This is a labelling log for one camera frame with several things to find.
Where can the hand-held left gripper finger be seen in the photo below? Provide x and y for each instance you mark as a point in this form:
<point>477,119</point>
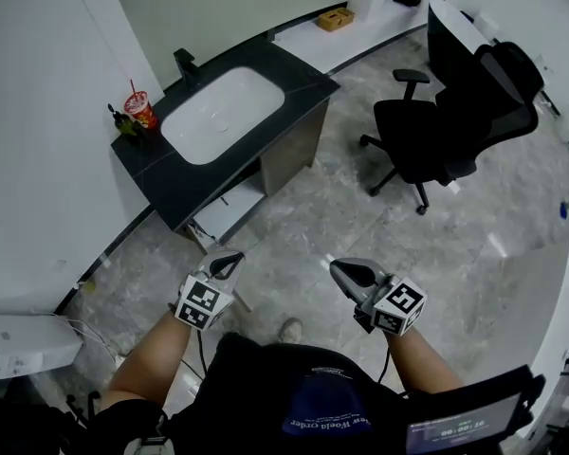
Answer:
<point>227,255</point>
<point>230,273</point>

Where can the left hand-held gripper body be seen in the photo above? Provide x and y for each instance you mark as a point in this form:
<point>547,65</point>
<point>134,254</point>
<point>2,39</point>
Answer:
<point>204,301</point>

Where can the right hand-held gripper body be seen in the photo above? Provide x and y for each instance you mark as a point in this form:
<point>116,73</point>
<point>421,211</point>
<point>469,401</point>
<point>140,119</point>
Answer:
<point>398,306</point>

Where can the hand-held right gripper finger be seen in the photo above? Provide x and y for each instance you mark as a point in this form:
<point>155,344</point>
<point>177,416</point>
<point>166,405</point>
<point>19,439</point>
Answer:
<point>360,282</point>
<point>358,268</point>

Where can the person's right forearm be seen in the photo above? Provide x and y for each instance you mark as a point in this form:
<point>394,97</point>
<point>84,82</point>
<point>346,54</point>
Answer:
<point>422,363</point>

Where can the person's left forearm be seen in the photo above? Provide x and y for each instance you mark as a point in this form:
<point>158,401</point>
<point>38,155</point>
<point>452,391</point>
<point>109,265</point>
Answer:
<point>147,363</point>

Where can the wooden sink cabinet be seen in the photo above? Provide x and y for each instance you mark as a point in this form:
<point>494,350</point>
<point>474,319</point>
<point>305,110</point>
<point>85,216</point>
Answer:
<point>284,159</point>

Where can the person's shoe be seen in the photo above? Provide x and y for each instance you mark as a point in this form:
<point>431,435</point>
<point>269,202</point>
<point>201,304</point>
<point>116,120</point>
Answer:
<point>290,331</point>

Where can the dark stone countertop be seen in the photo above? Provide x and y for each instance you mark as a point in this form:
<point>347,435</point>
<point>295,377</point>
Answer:
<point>170,192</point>

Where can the person's dark shirt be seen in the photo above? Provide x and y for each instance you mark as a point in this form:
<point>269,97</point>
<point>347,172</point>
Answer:
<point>265,396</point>

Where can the small yellow object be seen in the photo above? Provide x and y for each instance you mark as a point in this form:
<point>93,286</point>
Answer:
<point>89,286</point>

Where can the black chest-mounted screen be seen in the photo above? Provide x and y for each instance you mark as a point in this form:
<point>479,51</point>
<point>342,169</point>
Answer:
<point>464,424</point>

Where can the white sink basin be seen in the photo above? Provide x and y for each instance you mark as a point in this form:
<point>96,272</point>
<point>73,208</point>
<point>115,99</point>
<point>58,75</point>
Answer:
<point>218,116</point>

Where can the black office chair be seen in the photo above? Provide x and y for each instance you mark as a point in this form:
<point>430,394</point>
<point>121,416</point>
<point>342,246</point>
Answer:
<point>422,135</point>

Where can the green soap bottle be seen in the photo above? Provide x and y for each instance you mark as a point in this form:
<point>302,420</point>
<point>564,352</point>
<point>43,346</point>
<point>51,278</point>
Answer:
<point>123,123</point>

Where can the red paper cup with straw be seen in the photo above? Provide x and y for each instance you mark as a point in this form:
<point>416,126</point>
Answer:
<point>142,109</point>

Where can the white box appliance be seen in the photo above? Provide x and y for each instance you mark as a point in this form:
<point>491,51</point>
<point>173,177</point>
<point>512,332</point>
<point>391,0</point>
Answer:
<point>28,344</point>

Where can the small blue object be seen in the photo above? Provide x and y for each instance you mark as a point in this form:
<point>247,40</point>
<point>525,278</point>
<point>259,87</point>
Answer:
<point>564,210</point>

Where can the black faucet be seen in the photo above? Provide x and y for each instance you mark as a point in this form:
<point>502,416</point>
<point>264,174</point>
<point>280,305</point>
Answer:
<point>186,64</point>

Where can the black white folded table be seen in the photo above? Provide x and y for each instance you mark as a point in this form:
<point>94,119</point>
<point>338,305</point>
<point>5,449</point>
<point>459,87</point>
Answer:
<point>448,50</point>

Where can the cardboard box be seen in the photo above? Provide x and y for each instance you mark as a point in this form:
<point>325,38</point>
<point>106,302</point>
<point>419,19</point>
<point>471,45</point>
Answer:
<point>336,19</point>

